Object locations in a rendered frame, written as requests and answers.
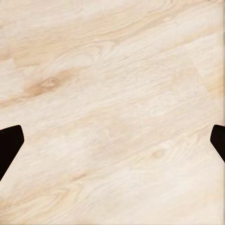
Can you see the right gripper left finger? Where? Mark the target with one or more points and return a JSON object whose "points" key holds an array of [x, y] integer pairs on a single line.
{"points": [[11, 140]]}

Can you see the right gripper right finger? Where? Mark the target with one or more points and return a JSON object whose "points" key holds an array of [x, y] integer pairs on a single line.
{"points": [[217, 139]]}

